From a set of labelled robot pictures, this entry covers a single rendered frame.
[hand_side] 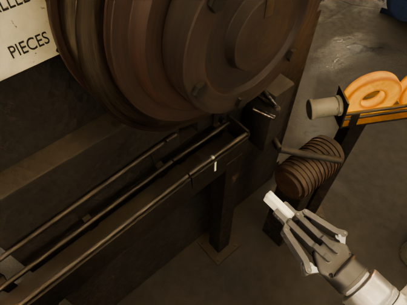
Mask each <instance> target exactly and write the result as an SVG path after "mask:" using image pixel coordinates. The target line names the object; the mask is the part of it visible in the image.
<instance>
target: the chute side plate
mask: <svg viewBox="0 0 407 305"><path fill-rule="evenodd" d="M247 143H248V137H246V138H244V139H243V140H242V141H240V142H239V143H238V144H236V145H234V146H233V147H232V148H230V149H229V150H228V151H226V152H225V153H223V154H222V155H221V156H219V157H218V158H217V159H215V160H213V161H212V162H211V163H209V164H208V165H207V166H205V167H204V168H203V169H201V170H200V171H199V172H197V173H195V174H194V175H193V176H191V179H190V178H189V179H188V180H186V181H185V182H183V184H181V185H180V186H179V187H177V188H176V189H175V190H173V191H172V192H171V193H169V194H168V195H167V196H166V197H164V198H163V199H162V200H161V201H159V202H158V203H156V204H155V205H154V206H153V207H151V208H150V209H149V210H148V211H146V212H145V213H144V214H142V215H141V216H140V217H139V218H137V219H136V220H135V221H134V222H132V223H131V224H129V225H128V226H127V227H126V228H124V229H123V230H122V231H120V232H119V233H118V234H117V235H115V236H114V237H113V238H112V239H110V240H109V241H108V242H106V244H104V245H103V246H101V247H100V248H99V249H97V250H96V251H94V252H93V253H92V254H91V255H89V256H88V257H87V258H86V259H84V260H83V261H82V262H80V263H79V264H78V265H77V266H75V267H74V268H73V269H72V270H70V271H69V272H67V273H66V274H65V275H64V276H63V277H61V278H60V279H58V281H56V282H55V283H53V284H52V285H51V286H50V287H48V288H47V289H46V290H45V291H43V292H42V293H41V294H39V295H38V296H37V297H36V298H34V299H33V300H31V301H30V302H29V303H28V304H26V305H57V304H59V303H60V302H61V301H62V300H63V299H65V298H66V297H67V296H69V295H70V294H71V293H72V292H74V291H75V290H76V289H77V288H78V287H80V286H81V285H82V284H84V283H85V282H86V281H87V280H89V279H90V278H91V277H92V276H93V275H94V274H96V273H97V272H99V271H100V270H101V269H102V268H103V267H105V266H106V265H107V264H108V263H109V262H111V261H112V260H114V259H115V258H116V257H117V256H118V255H120V254H121V253H122V252H123V251H124V250H126V249H127V248H129V247H130V246H131V245H132V244H133V243H135V242H136V241H137V240H138V239H140V238H141V237H142V236H143V235H145V234H146V233H147V232H148V231H150V230H151V229H152V228H154V227H155V226H156V225H157V224H158V223H160V222H161V221H162V220H163V219H165V218H166V217H167V216H169V215H170V214H171V213H172V212H173V211H175V210H176V209H177V208H178V207H179V206H181V205H182V204H183V203H185V202H186V201H187V200H188V199H189V198H191V197H192V196H193V195H195V194H196V193H197V192H199V191H200V190H201V189H203V188H204V187H206V185H208V184H209V183H211V182H212V181H213V180H215V179H216V178H218V176H220V175H221V174H223V173H224V172H225V171H226V167H227V164H228V163H230V162H231V161H232V160H234V159H235V158H236V157H238V156H239V155H241V154H242V159H243V158H244V157H245V155H246V151H247ZM215 162H216V171H214V163H215Z"/></svg>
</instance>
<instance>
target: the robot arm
mask: <svg viewBox="0 0 407 305"><path fill-rule="evenodd" d="M264 201H265V202H266V203H267V204H268V205H269V206H270V207H271V208H272V209H273V210H274V212H273V215H274V216H275V217H276V218H277V219H278V221H280V222H281V224H283V228H282V231H281V232H280V234H281V236H282V238H283V239H284V240H285V243H286V244H287V245H288V247H289V249H290V250H291V252H292V253H293V255H294V256H295V258H296V260H297V261H298V263H299V264H300V268H301V270H302V274H303V276H308V275H309V274H318V275H319V276H321V277H323V278H325V279H326V280H327V282H329V284H330V285H332V287H333V288H334V289H335V290H336V291H337V292H338V293H339V294H342V295H343V294H344V296H343V298H342V302H343V303H344V305H407V285H406V286H405V287H404V288H403V289H402V290H401V291H398V290H397V288H396V287H395V286H393V285H392V284H391V283H390V282H389V281H388V280H387V279H386V278H384V277H383V276H382V275H381V274H380V273H379V272H378V271H377V270H375V269H372V270H370V271H369V272H368V267H367V266H366V265H365V264H364V263H363V262H362V261H361V260H360V259H359V258H358V257H356V256H355V255H354V254H352V253H351V252H350V251H349V249H348V247H347V245H346V244H345V240H346V236H347V235H348V232H347V231H345V230H342V229H338V228H336V227H334V226H333V225H331V224H329V223H328V222H327V221H325V220H323V219H322V218H320V217H318V216H317V215H315V214H314V213H312V212H311V211H309V210H307V209H304V210H302V211H296V210H295V209H294V208H293V207H292V206H291V205H290V204H289V203H288V202H282V201H281V200H280V199H279V198H278V197H277V196H276V195H275V194H274V193H273V192H271V191H270V192H268V193H267V194H266V196H265V198H264ZM293 221H294V222H295V223H296V224H297V225H298V226H299V227H300V228H301V229H302V230H303V231H304V232H305V233H306V234H305V233H304V232H303V231H302V230H301V229H300V228H299V227H298V226H297V225H296V224H295V223H294V222H293ZM315 227H316V228H317V229H319V230H321V231H322V232H324V233H325V234H327V235H329V236H330V237H332V238H334V240H335V241H332V240H330V239H328V238H327V237H326V236H325V235H323V234H321V233H320V232H319V231H318V230H317V229H316V228H315ZM297 241H298V242H299V243H300V244H301V245H302V246H303V247H304V248H305V249H306V250H307V251H308V253H309V254H310V255H311V256H312V257H313V262H314V265H313V264H312V263H310V262H309V259H308V257H307V256H306V254H305V253H304V251H303V250H302V248H301V247H300V245H299V244H298V242H297Z"/></svg>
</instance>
